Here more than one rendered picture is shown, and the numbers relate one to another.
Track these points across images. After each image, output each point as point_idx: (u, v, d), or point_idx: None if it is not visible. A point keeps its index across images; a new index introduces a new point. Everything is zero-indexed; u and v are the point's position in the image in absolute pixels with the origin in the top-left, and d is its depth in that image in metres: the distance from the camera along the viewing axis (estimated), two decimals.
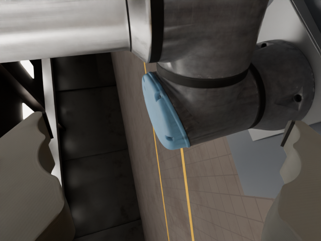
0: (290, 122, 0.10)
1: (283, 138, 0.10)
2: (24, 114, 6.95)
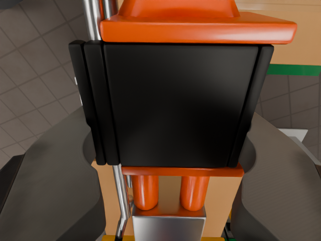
0: None
1: None
2: None
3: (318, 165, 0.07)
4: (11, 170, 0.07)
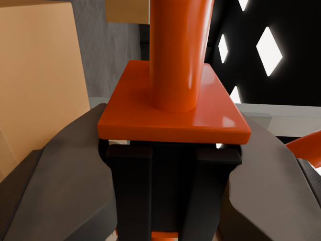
0: None
1: None
2: None
3: (299, 158, 0.07)
4: (30, 163, 0.07)
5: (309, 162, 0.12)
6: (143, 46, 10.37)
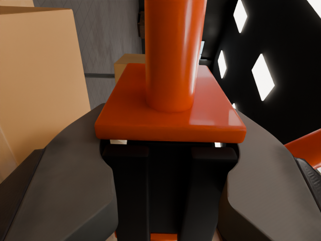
0: None
1: None
2: None
3: (297, 158, 0.07)
4: (32, 163, 0.07)
5: (308, 162, 0.12)
6: None
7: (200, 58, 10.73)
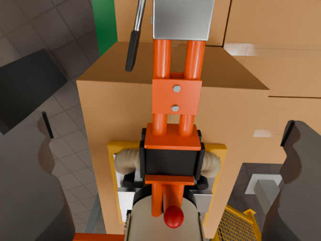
0: (290, 122, 0.10)
1: (283, 138, 0.10)
2: None
3: None
4: None
5: (164, 204, 0.25)
6: None
7: None
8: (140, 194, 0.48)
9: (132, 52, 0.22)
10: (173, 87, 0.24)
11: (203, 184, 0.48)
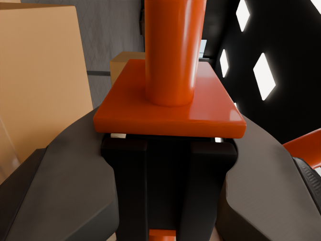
0: None
1: None
2: None
3: (295, 157, 0.07)
4: (33, 162, 0.07)
5: (310, 161, 0.12)
6: None
7: (202, 57, 10.68)
8: None
9: None
10: None
11: None
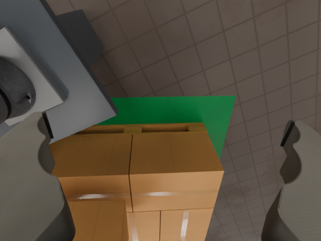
0: (290, 122, 0.10)
1: (283, 138, 0.10)
2: None
3: None
4: None
5: None
6: None
7: None
8: None
9: None
10: None
11: None
